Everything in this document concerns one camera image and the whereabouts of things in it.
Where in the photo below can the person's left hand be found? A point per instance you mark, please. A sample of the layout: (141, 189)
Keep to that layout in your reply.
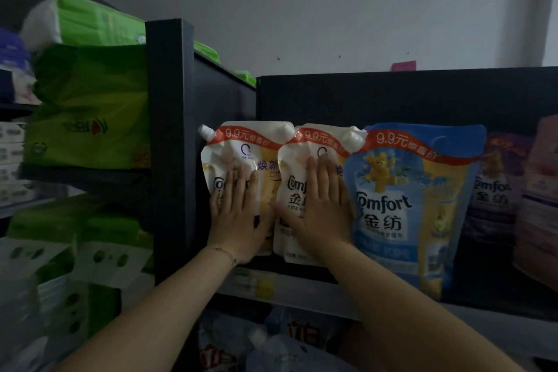
(239, 223)

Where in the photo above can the person's right hand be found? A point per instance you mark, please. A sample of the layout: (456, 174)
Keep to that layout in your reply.
(324, 215)

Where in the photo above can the dark metal shelf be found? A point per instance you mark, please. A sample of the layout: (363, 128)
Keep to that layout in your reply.
(392, 92)

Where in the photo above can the purple Comfort pouch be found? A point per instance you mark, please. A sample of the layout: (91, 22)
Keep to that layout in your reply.
(497, 193)

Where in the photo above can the person's right forearm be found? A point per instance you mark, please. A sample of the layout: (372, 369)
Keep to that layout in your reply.
(414, 323)

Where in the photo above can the person's left forearm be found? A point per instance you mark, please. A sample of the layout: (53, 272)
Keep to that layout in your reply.
(152, 319)

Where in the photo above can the white refill pouch red lettering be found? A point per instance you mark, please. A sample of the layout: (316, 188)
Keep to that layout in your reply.
(296, 358)
(222, 341)
(305, 326)

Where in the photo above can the green toilet paper pack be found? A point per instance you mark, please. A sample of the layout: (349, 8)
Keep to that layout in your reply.
(35, 236)
(111, 254)

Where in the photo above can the pink sticky note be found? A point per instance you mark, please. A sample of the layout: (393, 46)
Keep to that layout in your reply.
(403, 66)

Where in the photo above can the white toilet paper packs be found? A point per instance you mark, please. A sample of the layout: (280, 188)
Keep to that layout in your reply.
(39, 323)

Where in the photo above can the stack of white boxes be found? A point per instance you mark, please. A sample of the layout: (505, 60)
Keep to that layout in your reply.
(13, 162)

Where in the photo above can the green and white tissue pack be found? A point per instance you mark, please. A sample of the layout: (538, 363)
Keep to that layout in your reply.
(87, 20)

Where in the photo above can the stack of blue packs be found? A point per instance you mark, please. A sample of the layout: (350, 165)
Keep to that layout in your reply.
(15, 62)

